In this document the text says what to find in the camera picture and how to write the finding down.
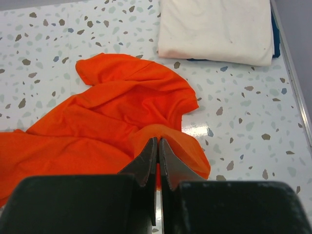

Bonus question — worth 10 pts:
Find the folded blue t-shirt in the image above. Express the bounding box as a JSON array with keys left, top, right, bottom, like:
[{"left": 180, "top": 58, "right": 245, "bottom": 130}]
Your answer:
[{"left": 186, "top": 14, "right": 281, "bottom": 61}]

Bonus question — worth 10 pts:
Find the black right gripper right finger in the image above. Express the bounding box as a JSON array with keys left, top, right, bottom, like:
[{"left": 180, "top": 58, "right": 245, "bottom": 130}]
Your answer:
[{"left": 159, "top": 139, "right": 312, "bottom": 234}]

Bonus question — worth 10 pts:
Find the folded cream t-shirt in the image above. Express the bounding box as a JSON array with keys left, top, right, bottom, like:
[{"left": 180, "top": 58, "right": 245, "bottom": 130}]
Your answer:
[{"left": 157, "top": 0, "right": 275, "bottom": 67}]

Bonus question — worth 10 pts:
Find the orange t-shirt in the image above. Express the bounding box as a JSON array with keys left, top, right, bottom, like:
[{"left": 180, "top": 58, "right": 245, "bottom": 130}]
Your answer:
[{"left": 0, "top": 54, "right": 211, "bottom": 205}]

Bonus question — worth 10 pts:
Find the aluminium frame rail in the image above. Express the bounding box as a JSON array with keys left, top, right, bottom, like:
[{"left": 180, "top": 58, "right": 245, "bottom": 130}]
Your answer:
[{"left": 271, "top": 0, "right": 312, "bottom": 147}]

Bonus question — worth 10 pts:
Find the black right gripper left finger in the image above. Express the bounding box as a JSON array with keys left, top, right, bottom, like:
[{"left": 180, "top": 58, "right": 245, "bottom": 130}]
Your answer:
[{"left": 0, "top": 138, "right": 157, "bottom": 234}]

